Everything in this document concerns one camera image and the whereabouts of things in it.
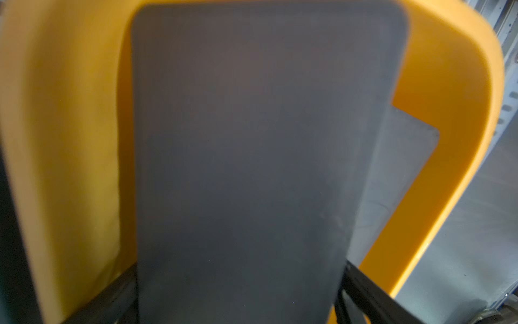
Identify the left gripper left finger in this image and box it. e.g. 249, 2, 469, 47
63, 263, 138, 324

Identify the black pencil case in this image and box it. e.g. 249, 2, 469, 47
131, 1, 408, 323

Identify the yellow storage box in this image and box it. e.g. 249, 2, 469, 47
1, 1, 505, 323

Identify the teal storage box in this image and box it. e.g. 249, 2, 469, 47
1, 163, 42, 323

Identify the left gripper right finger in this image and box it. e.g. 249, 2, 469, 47
334, 262, 421, 323

